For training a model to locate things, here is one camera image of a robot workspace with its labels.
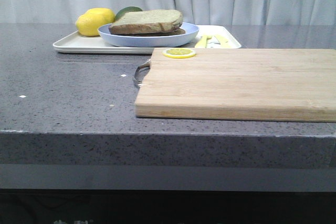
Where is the bread slice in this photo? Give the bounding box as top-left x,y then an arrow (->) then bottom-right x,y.
109,9 -> 183,35
124,28 -> 186,37

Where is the light blue round plate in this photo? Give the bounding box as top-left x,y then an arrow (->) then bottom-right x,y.
98,22 -> 199,47

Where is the white rectangular tray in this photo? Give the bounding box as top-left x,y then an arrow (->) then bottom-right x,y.
53,25 -> 241,55

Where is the lemon slice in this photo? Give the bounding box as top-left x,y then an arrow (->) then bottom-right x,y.
162,48 -> 196,59

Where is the yellow plastic fork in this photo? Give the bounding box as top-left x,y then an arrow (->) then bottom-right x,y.
194,35 -> 212,48

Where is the yellow plastic knife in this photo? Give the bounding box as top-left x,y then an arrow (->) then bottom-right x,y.
214,34 -> 231,48

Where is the wooden cutting board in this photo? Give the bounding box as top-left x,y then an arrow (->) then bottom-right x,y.
135,48 -> 335,122

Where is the green lime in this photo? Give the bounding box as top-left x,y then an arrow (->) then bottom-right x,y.
114,6 -> 143,22

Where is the rear yellow lemon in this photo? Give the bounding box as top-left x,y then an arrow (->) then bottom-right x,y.
85,7 -> 115,23

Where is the yellow lemon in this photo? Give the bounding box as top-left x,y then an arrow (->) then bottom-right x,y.
85,7 -> 115,23
75,14 -> 109,37

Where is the front yellow lemon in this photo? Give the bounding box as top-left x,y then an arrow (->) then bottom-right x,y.
75,14 -> 109,37

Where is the metal cutting board handle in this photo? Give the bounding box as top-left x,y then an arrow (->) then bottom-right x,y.
132,59 -> 151,88

